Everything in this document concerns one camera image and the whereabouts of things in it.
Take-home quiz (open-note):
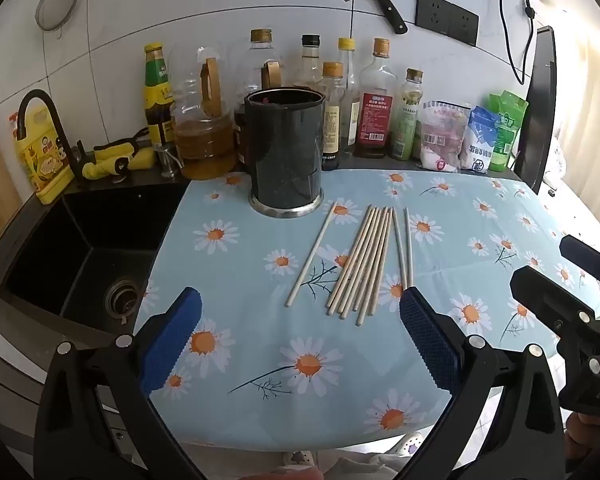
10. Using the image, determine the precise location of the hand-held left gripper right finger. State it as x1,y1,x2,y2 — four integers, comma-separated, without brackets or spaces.
399,286,566,480

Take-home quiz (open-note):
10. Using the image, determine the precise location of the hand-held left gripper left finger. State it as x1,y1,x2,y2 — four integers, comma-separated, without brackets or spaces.
34,287,206,480

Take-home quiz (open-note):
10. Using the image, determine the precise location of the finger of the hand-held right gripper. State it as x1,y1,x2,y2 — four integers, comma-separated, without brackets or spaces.
510,265,600,347
559,234,600,291

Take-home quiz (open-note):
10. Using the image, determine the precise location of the row of wooden chopsticks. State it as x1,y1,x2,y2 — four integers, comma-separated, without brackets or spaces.
285,201,415,327

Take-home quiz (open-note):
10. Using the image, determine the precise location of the black cylindrical chopstick holder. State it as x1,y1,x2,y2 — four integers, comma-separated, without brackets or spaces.
243,87,327,219

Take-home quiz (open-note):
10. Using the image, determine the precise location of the person's right hand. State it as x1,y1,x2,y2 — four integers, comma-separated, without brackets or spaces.
566,414,600,461

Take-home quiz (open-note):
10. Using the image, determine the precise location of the metal sink drain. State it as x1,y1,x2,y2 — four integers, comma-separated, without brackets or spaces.
105,280,148,323

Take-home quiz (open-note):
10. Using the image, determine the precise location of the blue daisy tablecloth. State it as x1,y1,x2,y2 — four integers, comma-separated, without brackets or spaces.
132,167,600,453

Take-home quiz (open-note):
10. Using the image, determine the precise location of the pale curtain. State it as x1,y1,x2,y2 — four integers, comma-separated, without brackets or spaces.
555,10,600,241

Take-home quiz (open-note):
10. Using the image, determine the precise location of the black kitchen sink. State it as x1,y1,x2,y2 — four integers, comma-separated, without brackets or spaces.
0,187,188,336

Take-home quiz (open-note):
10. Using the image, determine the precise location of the green bag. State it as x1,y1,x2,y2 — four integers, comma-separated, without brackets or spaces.
487,90,529,173

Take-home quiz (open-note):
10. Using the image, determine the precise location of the blue white bag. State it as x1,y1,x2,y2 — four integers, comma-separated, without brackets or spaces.
460,106,501,175

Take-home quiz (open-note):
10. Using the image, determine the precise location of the black panel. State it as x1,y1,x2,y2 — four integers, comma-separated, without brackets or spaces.
511,25,557,196

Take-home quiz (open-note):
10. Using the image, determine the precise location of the white red sugar bag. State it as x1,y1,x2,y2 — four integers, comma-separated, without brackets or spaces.
414,100,473,172

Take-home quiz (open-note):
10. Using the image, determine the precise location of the yellow sponge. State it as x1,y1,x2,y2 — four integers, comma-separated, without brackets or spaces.
130,147,157,171

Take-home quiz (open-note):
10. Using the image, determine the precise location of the yellow cloth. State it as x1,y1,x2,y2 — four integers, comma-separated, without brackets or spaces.
82,142,133,181

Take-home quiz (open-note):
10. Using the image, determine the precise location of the dark sauce jar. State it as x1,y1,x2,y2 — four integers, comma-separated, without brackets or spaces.
233,105,248,166

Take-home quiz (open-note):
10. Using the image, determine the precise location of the yellow dish soap bottle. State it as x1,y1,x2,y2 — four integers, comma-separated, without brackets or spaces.
10,110,76,206

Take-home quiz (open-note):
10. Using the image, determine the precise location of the red label dark bottle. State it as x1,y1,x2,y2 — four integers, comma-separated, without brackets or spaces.
354,37,398,159

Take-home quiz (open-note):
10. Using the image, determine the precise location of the orange cap tan label bottle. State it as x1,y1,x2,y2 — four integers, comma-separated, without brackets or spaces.
320,61,347,170

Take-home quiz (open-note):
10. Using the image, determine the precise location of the black faucet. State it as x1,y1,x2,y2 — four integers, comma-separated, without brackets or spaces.
16,89,88,181

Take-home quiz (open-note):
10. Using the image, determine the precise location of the yellow cap clear bottle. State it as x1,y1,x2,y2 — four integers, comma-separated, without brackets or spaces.
336,37,363,153

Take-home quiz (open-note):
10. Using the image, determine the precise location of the green yellow label sauce bottle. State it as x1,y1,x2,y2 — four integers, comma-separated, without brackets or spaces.
142,42,177,146

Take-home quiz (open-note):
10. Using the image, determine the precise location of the black cap sauce bottle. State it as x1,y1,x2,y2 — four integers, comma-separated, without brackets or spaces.
294,34,326,92

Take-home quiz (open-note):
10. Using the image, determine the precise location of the oil jug with orange handle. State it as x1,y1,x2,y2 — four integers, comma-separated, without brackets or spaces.
169,47,238,181

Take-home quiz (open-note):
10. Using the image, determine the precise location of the black wall socket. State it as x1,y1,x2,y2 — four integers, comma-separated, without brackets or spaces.
415,0,479,47

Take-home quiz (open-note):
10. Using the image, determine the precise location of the clear jug with orange handle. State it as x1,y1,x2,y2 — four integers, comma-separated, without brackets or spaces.
232,29,286,111

